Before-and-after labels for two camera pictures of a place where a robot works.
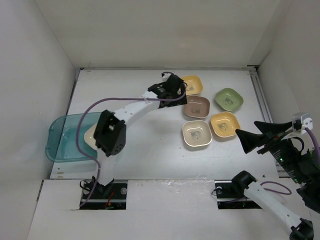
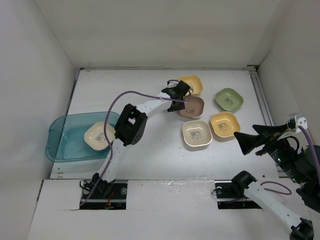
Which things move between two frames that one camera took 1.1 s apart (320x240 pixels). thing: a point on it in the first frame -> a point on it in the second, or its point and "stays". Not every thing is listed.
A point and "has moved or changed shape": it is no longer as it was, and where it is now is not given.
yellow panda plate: x=224 y=124 stays
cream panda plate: x=89 y=137 has moved or changed shape
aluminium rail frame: x=254 y=69 stays
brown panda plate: x=197 y=106 has moved or changed shape
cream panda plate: x=197 y=133 stays
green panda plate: x=228 y=99 stays
